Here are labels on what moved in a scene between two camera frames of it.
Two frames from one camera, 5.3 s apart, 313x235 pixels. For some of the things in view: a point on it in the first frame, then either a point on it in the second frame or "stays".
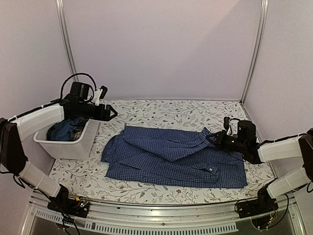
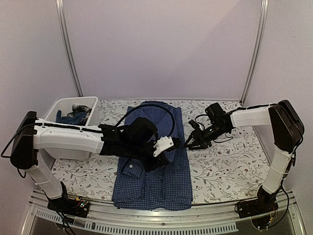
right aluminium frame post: [262, 26] stays
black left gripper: [105, 116] -> [162, 161]
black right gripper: [219, 142] -> [199, 139]
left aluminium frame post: [61, 12] stays
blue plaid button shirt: [171, 157] -> [167, 188]
